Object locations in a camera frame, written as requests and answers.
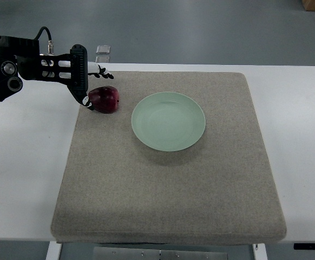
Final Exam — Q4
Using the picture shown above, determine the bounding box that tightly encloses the red apple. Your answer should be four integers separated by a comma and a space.
88, 86, 120, 114

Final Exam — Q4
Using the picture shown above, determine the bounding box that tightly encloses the metal bracket under table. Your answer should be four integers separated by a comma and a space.
93, 247, 228, 260

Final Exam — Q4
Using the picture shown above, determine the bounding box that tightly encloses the lower floor socket plate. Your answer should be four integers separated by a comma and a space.
95, 55, 110, 63

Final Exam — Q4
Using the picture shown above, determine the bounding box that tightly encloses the white table leg frame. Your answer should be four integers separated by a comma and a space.
45, 241, 62, 260

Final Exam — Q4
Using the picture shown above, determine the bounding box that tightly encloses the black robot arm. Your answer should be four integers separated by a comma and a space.
0, 27, 87, 102

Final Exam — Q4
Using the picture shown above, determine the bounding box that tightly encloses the black table control panel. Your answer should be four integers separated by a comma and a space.
293, 243, 315, 250

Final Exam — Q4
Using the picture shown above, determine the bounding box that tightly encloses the light green plate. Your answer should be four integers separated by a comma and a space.
131, 92, 206, 152

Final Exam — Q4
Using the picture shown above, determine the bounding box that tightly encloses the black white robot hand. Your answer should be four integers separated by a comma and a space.
69, 44, 115, 112

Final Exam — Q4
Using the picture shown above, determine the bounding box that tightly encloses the beige fabric cushion mat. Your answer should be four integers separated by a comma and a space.
50, 71, 287, 245

